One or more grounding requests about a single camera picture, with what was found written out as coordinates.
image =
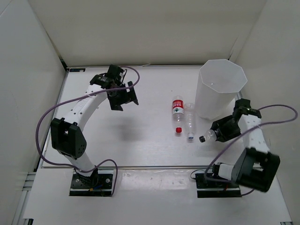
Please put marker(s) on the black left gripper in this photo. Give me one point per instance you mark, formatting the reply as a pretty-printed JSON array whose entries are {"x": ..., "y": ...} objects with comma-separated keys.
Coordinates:
[{"x": 115, "y": 104}]

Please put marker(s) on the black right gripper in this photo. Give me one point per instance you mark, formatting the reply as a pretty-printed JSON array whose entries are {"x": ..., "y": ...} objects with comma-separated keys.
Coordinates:
[{"x": 226, "y": 135}]

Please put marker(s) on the black cap plastic bottle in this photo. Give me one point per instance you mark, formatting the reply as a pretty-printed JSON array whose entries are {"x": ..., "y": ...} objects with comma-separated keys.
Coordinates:
[{"x": 210, "y": 136}]

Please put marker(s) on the clear crushed plastic bottle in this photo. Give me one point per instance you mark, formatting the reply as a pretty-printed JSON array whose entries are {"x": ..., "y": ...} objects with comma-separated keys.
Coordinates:
[{"x": 189, "y": 109}]

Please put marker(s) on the red label plastic bottle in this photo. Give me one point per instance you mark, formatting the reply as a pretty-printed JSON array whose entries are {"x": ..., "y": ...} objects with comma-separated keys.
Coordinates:
[{"x": 177, "y": 114}]

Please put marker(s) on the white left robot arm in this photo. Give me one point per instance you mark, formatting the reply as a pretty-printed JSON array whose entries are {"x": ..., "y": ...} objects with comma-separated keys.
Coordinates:
[{"x": 67, "y": 132}]

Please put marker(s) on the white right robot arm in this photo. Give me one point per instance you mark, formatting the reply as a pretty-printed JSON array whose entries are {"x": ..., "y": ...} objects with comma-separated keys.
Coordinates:
[{"x": 256, "y": 167}]

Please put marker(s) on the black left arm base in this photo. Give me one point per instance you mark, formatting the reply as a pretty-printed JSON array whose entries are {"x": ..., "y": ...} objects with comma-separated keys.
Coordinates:
[{"x": 99, "y": 184}]

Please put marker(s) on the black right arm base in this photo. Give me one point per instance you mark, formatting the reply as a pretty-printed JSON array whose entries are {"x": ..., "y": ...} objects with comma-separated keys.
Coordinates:
[{"x": 214, "y": 189}]

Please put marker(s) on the white octagonal plastic bin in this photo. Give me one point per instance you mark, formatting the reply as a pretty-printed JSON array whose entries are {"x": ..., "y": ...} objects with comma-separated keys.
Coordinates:
[{"x": 219, "y": 82}]

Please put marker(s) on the aluminium table rail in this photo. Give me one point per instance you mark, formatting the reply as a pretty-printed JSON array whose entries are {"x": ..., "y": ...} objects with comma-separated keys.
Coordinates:
[{"x": 138, "y": 167}]

